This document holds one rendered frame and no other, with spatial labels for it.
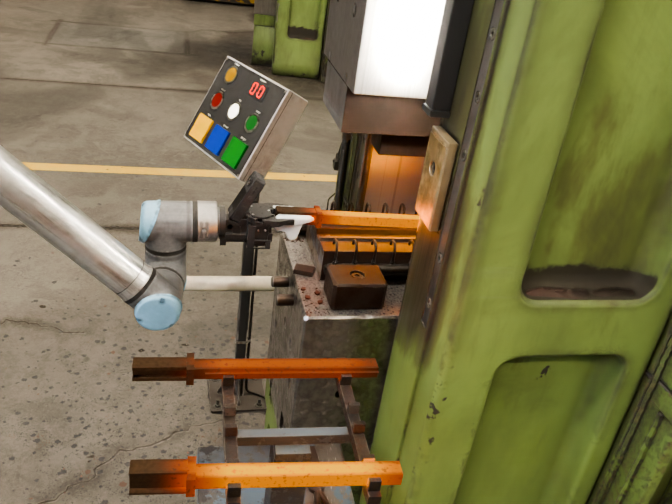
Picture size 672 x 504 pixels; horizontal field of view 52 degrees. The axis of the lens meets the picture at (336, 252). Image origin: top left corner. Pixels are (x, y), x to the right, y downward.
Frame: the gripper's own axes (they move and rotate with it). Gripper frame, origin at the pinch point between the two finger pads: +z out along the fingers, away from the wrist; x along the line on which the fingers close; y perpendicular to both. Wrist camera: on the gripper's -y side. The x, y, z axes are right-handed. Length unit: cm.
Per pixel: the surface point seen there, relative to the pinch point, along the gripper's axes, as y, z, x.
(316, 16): 53, 96, -486
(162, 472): 8, -31, 66
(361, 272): 6.7, 10.0, 14.4
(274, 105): -10.6, -3.0, -43.3
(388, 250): 5.5, 18.0, 7.0
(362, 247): 5.4, 12.2, 5.7
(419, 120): -25.8, 19.5, 7.4
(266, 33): 77, 56, -513
